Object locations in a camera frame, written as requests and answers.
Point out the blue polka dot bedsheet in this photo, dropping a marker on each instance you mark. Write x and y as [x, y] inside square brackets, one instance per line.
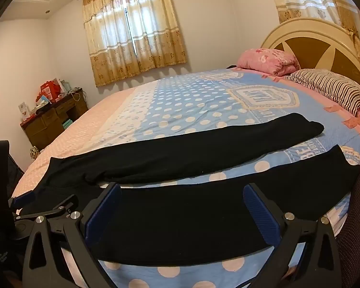
[198, 108]

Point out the person's dark dotted clothing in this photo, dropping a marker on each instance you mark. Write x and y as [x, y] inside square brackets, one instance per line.
[358, 216]

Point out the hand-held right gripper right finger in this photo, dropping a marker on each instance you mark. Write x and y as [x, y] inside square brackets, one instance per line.
[259, 216]

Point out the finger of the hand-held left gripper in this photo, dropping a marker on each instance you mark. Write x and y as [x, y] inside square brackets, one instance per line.
[24, 201]
[52, 207]

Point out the red gift bag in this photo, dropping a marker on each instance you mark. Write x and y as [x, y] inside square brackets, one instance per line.
[49, 91]

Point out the striped pillow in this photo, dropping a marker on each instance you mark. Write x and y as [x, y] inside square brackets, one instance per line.
[330, 88]

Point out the black pants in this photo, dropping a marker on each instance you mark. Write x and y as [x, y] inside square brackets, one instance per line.
[168, 216]

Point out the woven basket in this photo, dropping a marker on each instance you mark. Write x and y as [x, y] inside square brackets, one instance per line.
[34, 152]

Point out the brown wooden desk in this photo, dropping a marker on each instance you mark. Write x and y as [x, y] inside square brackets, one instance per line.
[48, 123]

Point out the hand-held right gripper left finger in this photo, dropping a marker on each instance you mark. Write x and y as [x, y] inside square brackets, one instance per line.
[103, 216]

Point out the white gift bag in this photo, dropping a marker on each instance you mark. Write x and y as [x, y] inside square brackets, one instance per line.
[61, 85]

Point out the teal box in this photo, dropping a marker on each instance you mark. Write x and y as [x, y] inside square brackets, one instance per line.
[67, 123]

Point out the pale pink bedspread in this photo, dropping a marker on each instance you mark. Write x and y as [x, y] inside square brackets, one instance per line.
[84, 126]

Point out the pink floral pillow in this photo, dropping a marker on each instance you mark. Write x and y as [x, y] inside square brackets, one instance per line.
[267, 60]

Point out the cream and brown bed headboard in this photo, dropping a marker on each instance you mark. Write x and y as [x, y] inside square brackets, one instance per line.
[310, 43]

